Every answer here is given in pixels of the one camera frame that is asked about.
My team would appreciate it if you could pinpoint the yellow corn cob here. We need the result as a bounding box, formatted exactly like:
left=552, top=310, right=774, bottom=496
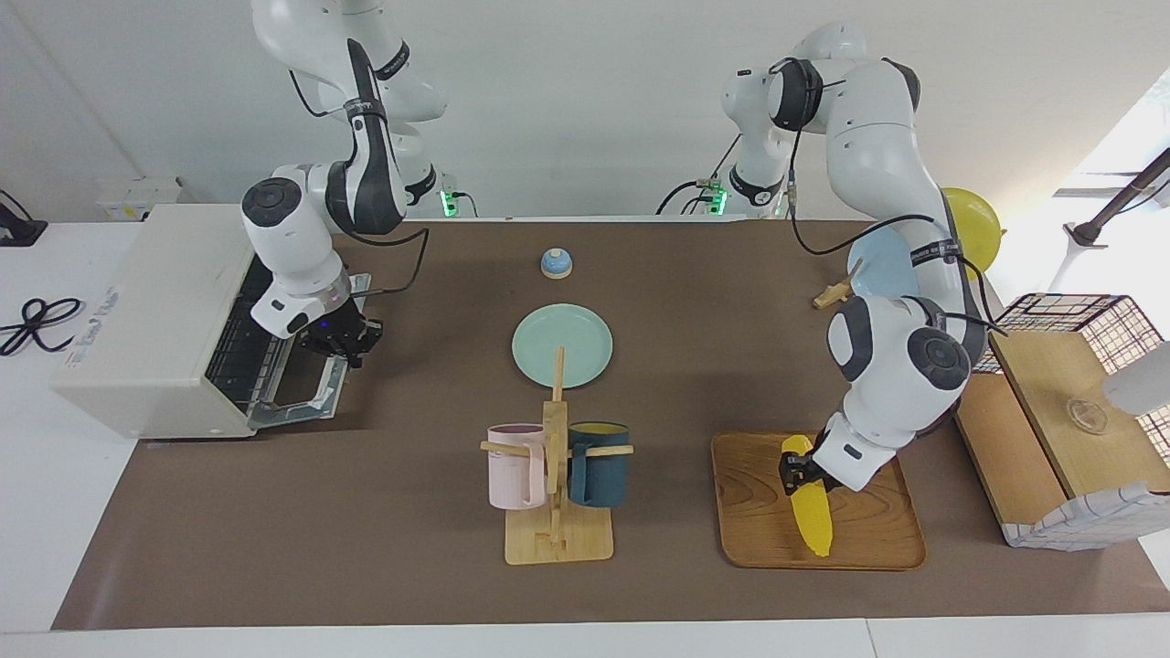
left=780, top=435, right=835, bottom=558

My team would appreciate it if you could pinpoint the toaster oven glass door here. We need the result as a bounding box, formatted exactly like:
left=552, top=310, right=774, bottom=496
left=247, top=272, right=374, bottom=431

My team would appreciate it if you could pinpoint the mint green plate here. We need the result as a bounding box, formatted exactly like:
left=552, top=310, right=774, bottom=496
left=511, top=303, right=614, bottom=389

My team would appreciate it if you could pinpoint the beige toaster oven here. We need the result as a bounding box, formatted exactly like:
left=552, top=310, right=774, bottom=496
left=52, top=203, right=275, bottom=441

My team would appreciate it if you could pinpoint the brown wooden tray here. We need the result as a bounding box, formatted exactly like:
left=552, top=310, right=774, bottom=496
left=710, top=430, right=928, bottom=572

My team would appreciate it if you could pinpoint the wooden plate rack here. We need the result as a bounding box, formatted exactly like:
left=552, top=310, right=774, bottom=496
left=814, top=258, right=865, bottom=310

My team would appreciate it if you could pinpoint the dark blue mug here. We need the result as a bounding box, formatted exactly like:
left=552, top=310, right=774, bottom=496
left=567, top=420, right=631, bottom=509

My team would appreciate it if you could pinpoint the brown table mat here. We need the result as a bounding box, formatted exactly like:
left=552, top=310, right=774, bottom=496
left=52, top=219, right=1170, bottom=631

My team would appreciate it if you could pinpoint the pink mug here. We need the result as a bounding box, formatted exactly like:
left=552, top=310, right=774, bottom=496
left=486, top=423, right=549, bottom=511

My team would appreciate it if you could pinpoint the light blue plate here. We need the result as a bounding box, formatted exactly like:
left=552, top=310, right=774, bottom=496
left=846, top=224, right=924, bottom=298

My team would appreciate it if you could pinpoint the white power strip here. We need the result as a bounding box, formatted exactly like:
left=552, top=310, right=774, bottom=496
left=96, top=178, right=184, bottom=222

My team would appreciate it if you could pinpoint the wooden mug tree stand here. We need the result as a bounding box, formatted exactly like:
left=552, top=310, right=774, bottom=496
left=481, top=345, right=634, bottom=566

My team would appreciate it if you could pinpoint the white checked fabric liner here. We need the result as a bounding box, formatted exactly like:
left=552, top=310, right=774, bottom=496
left=1003, top=482, right=1170, bottom=552

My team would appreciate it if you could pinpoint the clear glass cup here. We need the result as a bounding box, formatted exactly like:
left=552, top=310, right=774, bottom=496
left=1065, top=395, right=1110, bottom=435

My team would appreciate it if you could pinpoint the yellow plate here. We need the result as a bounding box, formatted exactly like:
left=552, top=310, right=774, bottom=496
left=941, top=187, right=1004, bottom=275

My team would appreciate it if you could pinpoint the black clamp base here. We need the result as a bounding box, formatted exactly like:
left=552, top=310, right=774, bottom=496
left=0, top=190, right=48, bottom=248

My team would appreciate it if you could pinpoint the white cylindrical device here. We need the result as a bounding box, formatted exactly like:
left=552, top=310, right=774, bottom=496
left=1101, top=340, right=1170, bottom=417

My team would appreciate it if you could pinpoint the black stand pole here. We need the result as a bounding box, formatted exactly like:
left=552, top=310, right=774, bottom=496
left=1065, top=146, right=1170, bottom=248

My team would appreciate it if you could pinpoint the oven wire rack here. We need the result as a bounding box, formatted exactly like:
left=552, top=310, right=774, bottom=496
left=206, top=274, right=293, bottom=408

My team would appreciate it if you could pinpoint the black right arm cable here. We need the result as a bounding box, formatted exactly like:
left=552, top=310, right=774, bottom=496
left=288, top=69, right=431, bottom=298

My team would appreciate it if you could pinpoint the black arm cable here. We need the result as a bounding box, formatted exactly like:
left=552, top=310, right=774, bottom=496
left=772, top=55, right=1011, bottom=339
left=288, top=69, right=431, bottom=298

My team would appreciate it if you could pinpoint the wire basket with wooden shelves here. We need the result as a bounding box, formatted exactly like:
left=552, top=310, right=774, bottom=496
left=951, top=292, right=1170, bottom=551

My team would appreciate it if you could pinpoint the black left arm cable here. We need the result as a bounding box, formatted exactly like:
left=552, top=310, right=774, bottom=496
left=772, top=55, right=1011, bottom=339

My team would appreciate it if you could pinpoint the black coiled cable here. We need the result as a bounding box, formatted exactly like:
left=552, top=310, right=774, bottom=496
left=0, top=297, right=85, bottom=357

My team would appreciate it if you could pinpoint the black base cable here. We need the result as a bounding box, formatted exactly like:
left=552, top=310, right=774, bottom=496
left=656, top=137, right=743, bottom=218

